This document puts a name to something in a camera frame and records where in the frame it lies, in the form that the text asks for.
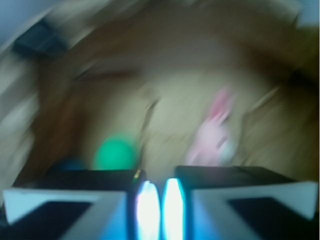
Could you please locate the blue golf ball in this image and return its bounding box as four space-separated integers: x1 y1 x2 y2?
55 157 87 171

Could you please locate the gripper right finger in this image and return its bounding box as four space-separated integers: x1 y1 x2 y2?
161 165 320 240

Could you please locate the green golf ball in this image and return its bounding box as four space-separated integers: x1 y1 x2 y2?
92 134 138 171

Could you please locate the pink plush bunny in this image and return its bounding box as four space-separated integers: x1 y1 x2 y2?
185 87 237 167

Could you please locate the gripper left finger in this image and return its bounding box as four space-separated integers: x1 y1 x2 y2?
0 169 161 240

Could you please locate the brown paper bag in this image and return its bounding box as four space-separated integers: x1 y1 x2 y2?
0 0 320 189

